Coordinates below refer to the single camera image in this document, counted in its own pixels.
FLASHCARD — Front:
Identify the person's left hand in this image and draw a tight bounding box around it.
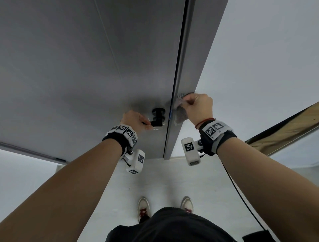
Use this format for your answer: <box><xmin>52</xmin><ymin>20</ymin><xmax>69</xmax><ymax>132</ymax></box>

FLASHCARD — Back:
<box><xmin>120</xmin><ymin>110</ymin><xmax>154</xmax><ymax>136</ymax></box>

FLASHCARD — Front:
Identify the person's right hand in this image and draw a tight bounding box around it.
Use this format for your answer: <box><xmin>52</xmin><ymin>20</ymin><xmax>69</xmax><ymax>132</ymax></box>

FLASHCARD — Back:
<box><xmin>180</xmin><ymin>93</ymin><xmax>214</xmax><ymax>126</ymax></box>

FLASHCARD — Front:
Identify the grey cleaning cloth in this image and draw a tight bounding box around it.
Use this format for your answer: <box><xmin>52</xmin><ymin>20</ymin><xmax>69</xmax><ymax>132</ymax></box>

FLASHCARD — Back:
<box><xmin>173</xmin><ymin>92</ymin><xmax>195</xmax><ymax>125</ymax></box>

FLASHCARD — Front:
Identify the black door handle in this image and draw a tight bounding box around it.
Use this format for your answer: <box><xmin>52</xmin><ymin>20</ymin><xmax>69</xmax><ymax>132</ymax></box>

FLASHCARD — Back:
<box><xmin>142</xmin><ymin>107</ymin><xmax>166</xmax><ymax>128</ymax></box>

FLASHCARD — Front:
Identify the person's left forearm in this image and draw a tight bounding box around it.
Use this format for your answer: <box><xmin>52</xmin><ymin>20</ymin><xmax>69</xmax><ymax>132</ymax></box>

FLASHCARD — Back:
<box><xmin>0</xmin><ymin>138</ymin><xmax>124</xmax><ymax>242</ymax></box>

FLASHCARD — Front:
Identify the person's right forearm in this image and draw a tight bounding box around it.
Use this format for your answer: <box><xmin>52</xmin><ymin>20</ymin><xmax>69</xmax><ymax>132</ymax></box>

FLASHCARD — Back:
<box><xmin>217</xmin><ymin>136</ymin><xmax>319</xmax><ymax>242</ymax></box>

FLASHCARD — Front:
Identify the left wristband with markers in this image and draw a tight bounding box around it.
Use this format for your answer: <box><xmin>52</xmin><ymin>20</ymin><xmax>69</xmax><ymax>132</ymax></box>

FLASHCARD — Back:
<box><xmin>101</xmin><ymin>124</ymin><xmax>138</xmax><ymax>156</ymax></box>

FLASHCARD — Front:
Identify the wristband with markers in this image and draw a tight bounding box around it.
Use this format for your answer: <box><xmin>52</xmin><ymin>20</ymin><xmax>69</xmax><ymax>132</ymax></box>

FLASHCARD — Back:
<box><xmin>101</xmin><ymin>124</ymin><xmax>138</xmax><ymax>156</ymax></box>
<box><xmin>199</xmin><ymin>119</ymin><xmax>238</xmax><ymax>156</ymax></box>

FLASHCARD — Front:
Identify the right wristband with markers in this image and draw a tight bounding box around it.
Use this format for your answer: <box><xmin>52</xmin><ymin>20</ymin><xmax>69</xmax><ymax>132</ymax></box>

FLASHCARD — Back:
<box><xmin>199</xmin><ymin>119</ymin><xmax>238</xmax><ymax>156</ymax></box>

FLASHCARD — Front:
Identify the white marker cube on wrist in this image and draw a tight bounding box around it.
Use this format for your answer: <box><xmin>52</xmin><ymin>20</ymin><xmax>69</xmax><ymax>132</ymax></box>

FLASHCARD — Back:
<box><xmin>122</xmin><ymin>149</ymin><xmax>146</xmax><ymax>175</ymax></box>

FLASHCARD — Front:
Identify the white and red left shoe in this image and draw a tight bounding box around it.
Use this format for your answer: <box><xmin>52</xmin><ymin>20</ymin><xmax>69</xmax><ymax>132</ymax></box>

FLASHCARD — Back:
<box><xmin>138</xmin><ymin>197</ymin><xmax>151</xmax><ymax>224</ymax></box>

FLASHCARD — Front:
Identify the white and red shoe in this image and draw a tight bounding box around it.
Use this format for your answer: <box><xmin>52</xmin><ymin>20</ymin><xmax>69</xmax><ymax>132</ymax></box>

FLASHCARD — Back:
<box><xmin>138</xmin><ymin>197</ymin><xmax>151</xmax><ymax>224</ymax></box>
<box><xmin>180</xmin><ymin>196</ymin><xmax>194</xmax><ymax>214</ymax></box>

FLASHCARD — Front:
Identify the brown cardboard sheet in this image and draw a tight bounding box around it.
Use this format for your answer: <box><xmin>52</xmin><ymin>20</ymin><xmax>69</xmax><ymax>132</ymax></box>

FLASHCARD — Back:
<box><xmin>244</xmin><ymin>101</ymin><xmax>319</xmax><ymax>157</ymax></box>

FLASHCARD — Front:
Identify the white and red right shoe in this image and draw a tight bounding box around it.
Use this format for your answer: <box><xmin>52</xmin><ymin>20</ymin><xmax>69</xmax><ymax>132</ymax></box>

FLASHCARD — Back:
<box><xmin>180</xmin><ymin>196</ymin><xmax>194</xmax><ymax>214</ymax></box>

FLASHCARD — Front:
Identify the black shirt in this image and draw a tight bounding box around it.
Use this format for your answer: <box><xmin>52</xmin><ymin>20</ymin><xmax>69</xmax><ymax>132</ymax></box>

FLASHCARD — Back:
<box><xmin>105</xmin><ymin>207</ymin><xmax>237</xmax><ymax>242</ymax></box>

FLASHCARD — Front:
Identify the red string bracelet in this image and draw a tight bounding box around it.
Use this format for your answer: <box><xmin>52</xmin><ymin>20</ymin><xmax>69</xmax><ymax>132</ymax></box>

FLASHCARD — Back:
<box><xmin>194</xmin><ymin>117</ymin><xmax>216</xmax><ymax>130</ymax></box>

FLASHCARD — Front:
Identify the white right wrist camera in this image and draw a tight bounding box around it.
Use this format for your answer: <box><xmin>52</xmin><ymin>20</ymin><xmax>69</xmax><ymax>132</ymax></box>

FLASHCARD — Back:
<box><xmin>180</xmin><ymin>137</ymin><xmax>204</xmax><ymax>166</ymax></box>

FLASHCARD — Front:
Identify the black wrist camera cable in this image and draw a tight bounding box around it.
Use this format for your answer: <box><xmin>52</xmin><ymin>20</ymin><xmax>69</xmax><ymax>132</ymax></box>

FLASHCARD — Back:
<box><xmin>221</xmin><ymin>161</ymin><xmax>266</xmax><ymax>231</ymax></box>

